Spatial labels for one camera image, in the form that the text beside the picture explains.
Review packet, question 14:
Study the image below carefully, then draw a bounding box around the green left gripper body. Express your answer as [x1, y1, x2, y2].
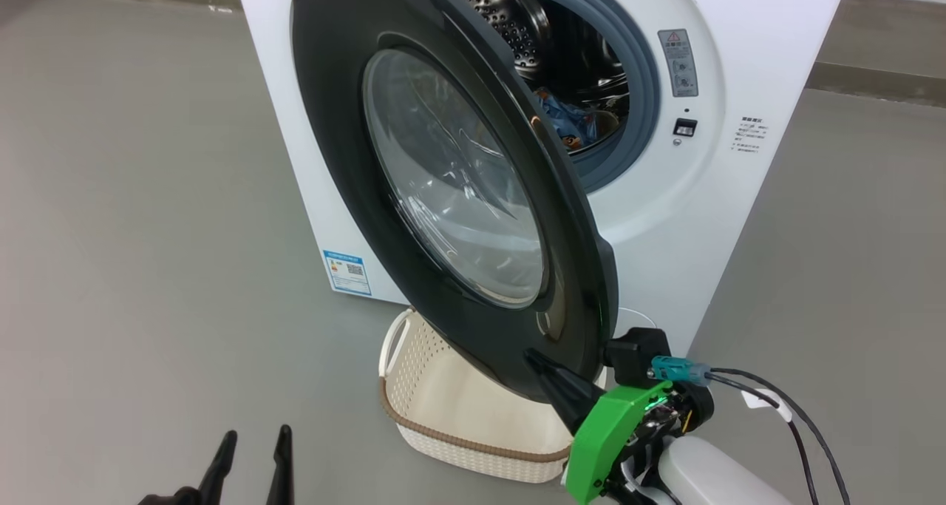
[137, 488, 199, 505]

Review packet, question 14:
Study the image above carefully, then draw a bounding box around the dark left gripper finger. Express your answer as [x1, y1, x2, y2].
[266, 424, 295, 505]
[196, 430, 239, 505]

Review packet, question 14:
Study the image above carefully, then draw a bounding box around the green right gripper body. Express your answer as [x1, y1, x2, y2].
[563, 379, 716, 505]

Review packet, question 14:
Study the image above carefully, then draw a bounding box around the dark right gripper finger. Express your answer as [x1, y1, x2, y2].
[523, 348, 607, 435]

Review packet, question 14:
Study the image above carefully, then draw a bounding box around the blue patterned cloth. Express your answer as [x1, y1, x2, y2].
[534, 87, 601, 151]

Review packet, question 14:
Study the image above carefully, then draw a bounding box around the black round glass washer door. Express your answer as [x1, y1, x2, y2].
[290, 0, 619, 404]

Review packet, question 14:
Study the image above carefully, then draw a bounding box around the white front-load washing machine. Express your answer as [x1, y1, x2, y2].
[233, 0, 851, 358]

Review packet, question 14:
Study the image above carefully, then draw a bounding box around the stainless steel washing machine drum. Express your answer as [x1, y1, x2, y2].
[458, 0, 630, 155]

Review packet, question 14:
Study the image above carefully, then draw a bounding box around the round white filter cover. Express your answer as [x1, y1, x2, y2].
[613, 308, 657, 337]

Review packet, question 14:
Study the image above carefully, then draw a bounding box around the cream perforated laundry basket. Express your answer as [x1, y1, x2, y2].
[378, 307, 608, 485]

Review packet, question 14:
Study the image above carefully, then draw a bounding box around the blue energy label sticker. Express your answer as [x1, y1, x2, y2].
[322, 250, 372, 296]

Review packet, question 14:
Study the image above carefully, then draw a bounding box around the small printed text label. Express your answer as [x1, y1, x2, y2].
[733, 116, 769, 155]

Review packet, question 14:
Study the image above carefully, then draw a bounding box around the grey warning sticker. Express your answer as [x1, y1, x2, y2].
[658, 29, 699, 98]

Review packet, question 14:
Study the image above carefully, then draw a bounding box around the teal camera cable plug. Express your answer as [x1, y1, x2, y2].
[649, 356, 712, 386]

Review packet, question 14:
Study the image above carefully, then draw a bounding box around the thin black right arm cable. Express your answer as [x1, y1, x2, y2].
[706, 376, 820, 505]
[706, 367, 852, 505]

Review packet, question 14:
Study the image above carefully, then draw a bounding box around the white cable tag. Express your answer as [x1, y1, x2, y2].
[741, 388, 793, 423]

